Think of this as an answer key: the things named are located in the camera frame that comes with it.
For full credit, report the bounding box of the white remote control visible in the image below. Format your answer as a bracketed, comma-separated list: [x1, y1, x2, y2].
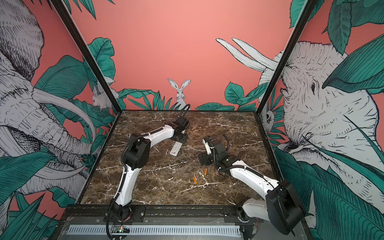
[170, 142, 183, 157]

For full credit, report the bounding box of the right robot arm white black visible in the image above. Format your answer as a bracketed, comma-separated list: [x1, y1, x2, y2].
[199, 137, 305, 235]

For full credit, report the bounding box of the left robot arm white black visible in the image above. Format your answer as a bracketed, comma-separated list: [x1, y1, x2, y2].
[106, 117, 189, 222]

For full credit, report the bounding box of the small green circuit board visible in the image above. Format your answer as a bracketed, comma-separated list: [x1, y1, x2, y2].
[111, 226, 131, 234]

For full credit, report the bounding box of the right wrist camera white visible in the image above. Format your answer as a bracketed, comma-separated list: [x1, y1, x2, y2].
[203, 137, 212, 155]

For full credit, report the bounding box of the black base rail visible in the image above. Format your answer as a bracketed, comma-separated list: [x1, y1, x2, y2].
[64, 203, 304, 224]

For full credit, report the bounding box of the white slotted cable duct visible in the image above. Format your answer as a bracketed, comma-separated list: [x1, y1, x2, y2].
[66, 225, 242, 237]

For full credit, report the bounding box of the left black frame post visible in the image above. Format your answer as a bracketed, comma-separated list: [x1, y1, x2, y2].
[50, 0, 122, 114]

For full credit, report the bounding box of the black frame post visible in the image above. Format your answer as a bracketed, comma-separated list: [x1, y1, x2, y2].
[256, 0, 319, 114]
[50, 0, 122, 114]

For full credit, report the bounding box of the right black frame post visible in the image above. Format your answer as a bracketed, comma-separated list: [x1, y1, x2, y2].
[256, 0, 319, 114]

